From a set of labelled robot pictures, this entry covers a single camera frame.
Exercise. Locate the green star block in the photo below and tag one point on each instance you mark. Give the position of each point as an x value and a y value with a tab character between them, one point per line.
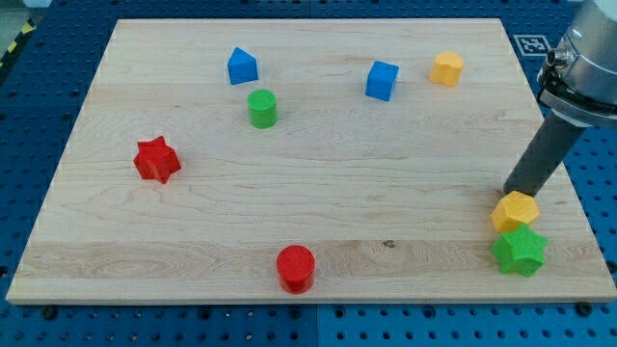
521	251

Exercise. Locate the red star block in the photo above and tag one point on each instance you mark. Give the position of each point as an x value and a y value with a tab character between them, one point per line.
156	160

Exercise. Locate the blue cube block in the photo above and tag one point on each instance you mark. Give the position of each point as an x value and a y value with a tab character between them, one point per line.
381	80

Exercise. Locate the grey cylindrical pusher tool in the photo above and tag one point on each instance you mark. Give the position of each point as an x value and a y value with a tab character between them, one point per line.
545	152

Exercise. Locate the white fiducial marker tag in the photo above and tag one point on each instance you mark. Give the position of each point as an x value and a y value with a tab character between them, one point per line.
532	45

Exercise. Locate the yellow heart block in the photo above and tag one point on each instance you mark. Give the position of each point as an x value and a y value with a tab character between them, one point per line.
447	69

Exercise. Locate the blue triangular prism block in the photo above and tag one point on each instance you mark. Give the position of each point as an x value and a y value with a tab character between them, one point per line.
242	67

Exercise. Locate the green cylinder block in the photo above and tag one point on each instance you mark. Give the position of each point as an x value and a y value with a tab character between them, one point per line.
262	108

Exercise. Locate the wooden board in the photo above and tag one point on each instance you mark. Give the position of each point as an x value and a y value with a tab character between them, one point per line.
393	198

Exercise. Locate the red cylinder block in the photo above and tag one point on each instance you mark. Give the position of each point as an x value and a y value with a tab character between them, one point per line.
296	269

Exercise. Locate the yellow hexagon block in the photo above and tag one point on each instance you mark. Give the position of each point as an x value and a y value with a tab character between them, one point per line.
514	209

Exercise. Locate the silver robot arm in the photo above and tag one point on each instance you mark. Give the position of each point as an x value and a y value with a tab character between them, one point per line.
578	77

